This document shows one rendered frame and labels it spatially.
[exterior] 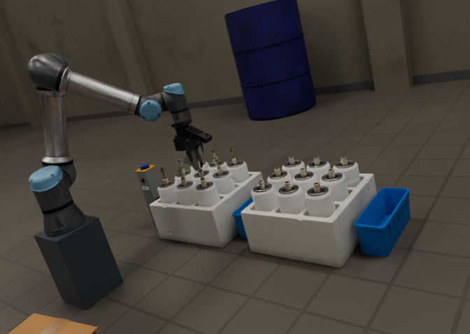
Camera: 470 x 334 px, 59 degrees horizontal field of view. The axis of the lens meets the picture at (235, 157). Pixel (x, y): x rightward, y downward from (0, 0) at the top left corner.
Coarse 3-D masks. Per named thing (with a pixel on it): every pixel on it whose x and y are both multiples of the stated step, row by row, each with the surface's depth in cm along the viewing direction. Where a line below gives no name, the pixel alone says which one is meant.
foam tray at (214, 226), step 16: (256, 176) 194; (240, 192) 184; (160, 208) 188; (176, 208) 181; (192, 208) 176; (208, 208) 171; (224, 208) 175; (160, 224) 193; (176, 224) 186; (192, 224) 179; (208, 224) 173; (224, 224) 175; (192, 240) 184; (208, 240) 177; (224, 240) 175
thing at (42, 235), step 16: (96, 224) 158; (48, 240) 151; (64, 240) 149; (80, 240) 154; (96, 240) 158; (48, 256) 157; (64, 256) 149; (80, 256) 154; (96, 256) 158; (112, 256) 164; (64, 272) 153; (80, 272) 154; (96, 272) 158; (112, 272) 164; (64, 288) 160; (80, 288) 154; (96, 288) 158; (112, 288) 164; (80, 304) 156
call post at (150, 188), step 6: (150, 168) 202; (138, 174) 202; (144, 174) 199; (150, 174) 201; (156, 174) 204; (138, 180) 204; (144, 180) 201; (150, 180) 201; (156, 180) 204; (144, 186) 203; (150, 186) 201; (156, 186) 204; (144, 192) 205; (150, 192) 202; (156, 192) 204; (150, 198) 204; (156, 198) 204; (150, 210) 208
